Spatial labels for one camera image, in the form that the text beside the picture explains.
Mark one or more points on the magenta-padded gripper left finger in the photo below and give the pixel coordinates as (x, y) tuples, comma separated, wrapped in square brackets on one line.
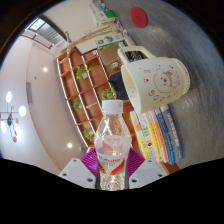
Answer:
[(76, 171)]

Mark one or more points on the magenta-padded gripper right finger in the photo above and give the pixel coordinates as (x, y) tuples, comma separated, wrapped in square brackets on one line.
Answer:
[(148, 171)]

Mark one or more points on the clear plastic water bottle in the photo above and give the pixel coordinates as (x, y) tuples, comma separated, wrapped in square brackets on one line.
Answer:
[(112, 156)]

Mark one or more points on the stack of colourful books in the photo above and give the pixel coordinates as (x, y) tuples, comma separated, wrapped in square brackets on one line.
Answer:
[(160, 136)]

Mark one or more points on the wooden shelf unit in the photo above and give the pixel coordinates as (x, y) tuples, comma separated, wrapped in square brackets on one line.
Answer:
[(90, 93)]

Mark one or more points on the branched ceiling lamp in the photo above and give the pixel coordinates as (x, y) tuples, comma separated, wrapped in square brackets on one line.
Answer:
[(13, 116)]

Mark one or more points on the cream mug with red print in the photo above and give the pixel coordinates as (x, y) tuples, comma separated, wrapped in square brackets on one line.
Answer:
[(156, 83)]

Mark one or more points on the ceiling air vent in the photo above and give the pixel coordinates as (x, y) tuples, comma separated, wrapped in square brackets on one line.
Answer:
[(29, 92)]

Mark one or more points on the recessed ceiling lights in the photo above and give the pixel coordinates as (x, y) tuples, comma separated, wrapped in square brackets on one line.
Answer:
[(45, 69)]

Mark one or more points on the black book with orange nebula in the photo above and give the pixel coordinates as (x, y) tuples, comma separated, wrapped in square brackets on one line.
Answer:
[(132, 54)]

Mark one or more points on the tan chair back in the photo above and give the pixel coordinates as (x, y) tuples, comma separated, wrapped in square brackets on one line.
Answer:
[(108, 55)]

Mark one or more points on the tall green white carton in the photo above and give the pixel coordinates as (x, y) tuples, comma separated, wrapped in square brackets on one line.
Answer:
[(110, 40)]

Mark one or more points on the grey curtain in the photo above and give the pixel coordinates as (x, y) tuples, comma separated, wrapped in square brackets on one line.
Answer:
[(53, 36)]

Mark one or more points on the window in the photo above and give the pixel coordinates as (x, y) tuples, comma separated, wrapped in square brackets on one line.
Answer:
[(37, 24)]

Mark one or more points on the flat round red coaster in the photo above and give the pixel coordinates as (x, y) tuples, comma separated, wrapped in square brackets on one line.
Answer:
[(138, 17)]

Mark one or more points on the small green white box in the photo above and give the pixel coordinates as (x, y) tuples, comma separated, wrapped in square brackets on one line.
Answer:
[(108, 15)]

